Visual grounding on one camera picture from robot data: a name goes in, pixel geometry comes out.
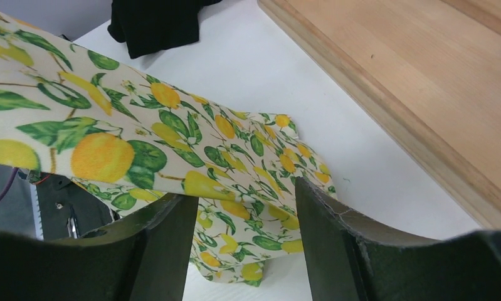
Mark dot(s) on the lemon print skirt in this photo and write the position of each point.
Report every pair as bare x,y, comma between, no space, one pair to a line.
128,138

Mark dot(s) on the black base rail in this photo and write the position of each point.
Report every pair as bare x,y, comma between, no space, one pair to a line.
62,209

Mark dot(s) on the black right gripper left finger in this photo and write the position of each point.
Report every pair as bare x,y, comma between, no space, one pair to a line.
143,256

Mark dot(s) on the black cloth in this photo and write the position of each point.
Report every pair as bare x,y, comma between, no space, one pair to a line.
150,26

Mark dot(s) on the wooden clothes rack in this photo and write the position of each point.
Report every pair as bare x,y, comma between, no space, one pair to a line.
428,72

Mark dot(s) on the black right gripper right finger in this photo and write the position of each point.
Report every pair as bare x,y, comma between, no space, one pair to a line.
350,256

